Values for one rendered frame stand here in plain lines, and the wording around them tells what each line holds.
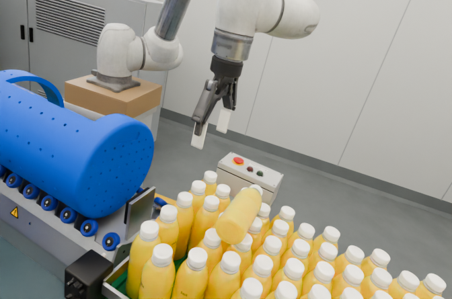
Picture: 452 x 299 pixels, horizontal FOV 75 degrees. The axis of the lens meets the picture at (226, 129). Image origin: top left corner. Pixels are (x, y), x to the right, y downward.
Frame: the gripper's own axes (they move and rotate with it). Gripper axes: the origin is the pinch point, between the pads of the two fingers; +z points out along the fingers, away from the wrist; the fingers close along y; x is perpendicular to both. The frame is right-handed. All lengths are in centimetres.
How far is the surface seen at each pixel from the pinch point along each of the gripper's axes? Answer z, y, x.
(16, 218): 38, 23, -44
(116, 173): 15.6, 11.6, -19.2
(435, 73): -16, -287, 97
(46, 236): 38, 22, -32
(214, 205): 15.7, 5.0, 7.6
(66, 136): 5.7, 19.3, -28.2
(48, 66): 53, -108, -211
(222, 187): 15.5, -3.3, 6.0
